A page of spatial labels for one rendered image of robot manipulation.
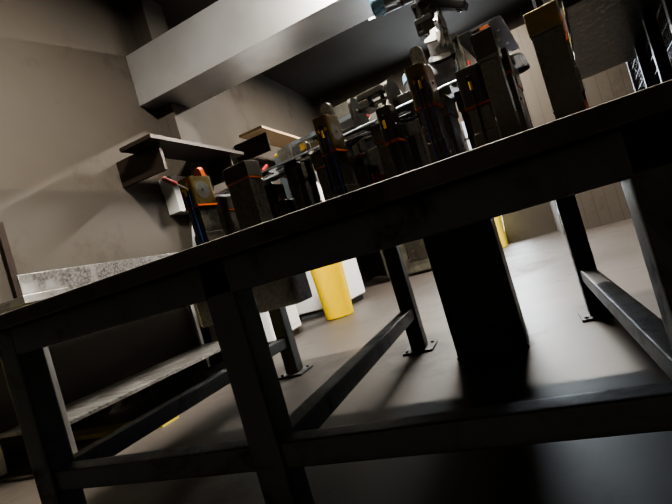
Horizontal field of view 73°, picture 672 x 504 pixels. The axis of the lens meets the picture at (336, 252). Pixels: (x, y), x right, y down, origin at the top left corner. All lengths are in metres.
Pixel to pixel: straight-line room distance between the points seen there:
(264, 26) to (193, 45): 0.71
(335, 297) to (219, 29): 2.63
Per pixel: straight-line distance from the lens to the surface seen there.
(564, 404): 0.93
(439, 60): 2.21
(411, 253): 6.87
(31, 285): 2.46
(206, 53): 4.39
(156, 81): 4.69
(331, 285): 4.51
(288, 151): 2.00
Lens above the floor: 0.59
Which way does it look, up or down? 1 degrees up
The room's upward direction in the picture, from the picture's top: 16 degrees counter-clockwise
